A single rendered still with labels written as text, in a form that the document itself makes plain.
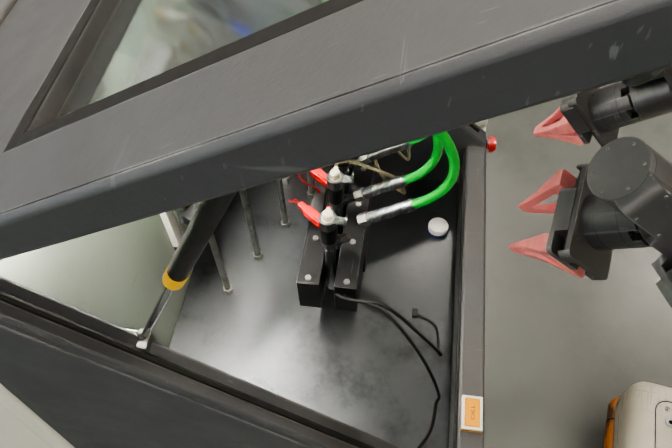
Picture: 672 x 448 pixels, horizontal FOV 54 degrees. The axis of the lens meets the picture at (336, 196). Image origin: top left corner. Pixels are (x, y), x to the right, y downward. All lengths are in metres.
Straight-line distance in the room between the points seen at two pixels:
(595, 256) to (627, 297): 1.66
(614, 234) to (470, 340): 0.48
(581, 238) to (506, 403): 1.45
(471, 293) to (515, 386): 1.01
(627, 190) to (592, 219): 0.11
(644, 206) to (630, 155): 0.05
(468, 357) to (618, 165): 0.56
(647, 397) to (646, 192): 1.36
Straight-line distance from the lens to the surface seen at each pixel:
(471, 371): 1.07
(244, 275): 1.29
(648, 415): 1.88
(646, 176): 0.57
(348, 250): 1.12
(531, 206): 0.76
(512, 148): 2.62
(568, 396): 2.14
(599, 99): 0.94
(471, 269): 1.15
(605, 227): 0.67
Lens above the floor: 1.93
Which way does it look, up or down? 53 degrees down
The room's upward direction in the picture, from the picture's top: 3 degrees counter-clockwise
